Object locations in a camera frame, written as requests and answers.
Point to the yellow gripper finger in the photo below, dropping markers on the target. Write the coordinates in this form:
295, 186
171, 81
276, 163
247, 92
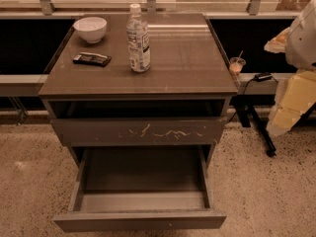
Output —
294, 97
278, 43

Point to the clear plastic water bottle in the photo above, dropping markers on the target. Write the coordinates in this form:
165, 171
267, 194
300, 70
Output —
138, 40

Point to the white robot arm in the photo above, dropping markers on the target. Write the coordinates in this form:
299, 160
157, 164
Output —
300, 50

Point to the grey drawer cabinet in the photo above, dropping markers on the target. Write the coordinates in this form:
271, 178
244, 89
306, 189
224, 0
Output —
188, 77

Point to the open lower grey drawer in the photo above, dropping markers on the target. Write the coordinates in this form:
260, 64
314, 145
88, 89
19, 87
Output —
141, 188

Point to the scratched upper grey drawer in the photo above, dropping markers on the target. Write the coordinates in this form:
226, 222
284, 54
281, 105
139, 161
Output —
77, 132

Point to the black power adapter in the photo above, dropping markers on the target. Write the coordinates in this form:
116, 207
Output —
263, 77

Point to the plastic cup with straw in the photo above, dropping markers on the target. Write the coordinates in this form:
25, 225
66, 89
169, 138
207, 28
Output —
236, 64

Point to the black metal stand leg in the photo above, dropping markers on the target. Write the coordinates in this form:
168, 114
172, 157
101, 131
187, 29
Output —
244, 109

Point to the white ceramic bowl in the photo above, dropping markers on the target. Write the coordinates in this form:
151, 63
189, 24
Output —
91, 29

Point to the black snack bar packet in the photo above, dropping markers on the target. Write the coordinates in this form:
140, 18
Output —
94, 59

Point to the metal window railing frame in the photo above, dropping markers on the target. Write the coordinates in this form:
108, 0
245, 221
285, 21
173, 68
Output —
151, 4

